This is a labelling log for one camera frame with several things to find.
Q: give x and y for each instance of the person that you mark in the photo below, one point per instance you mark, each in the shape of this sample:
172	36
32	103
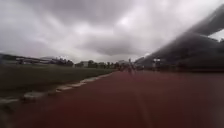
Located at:
130	65

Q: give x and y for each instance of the low building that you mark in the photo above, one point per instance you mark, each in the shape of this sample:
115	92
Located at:
30	60

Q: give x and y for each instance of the green grass field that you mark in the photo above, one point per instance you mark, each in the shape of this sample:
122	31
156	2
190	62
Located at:
36	77

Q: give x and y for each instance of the grey grandstand building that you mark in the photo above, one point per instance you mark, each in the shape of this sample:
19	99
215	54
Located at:
193	50

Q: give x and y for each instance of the pale kerb strip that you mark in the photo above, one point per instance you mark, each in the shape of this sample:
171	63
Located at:
71	84

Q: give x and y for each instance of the red running track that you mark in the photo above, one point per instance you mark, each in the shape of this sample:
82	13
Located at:
133	103

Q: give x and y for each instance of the row of trees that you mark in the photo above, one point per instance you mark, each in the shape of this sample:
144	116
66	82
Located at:
96	64

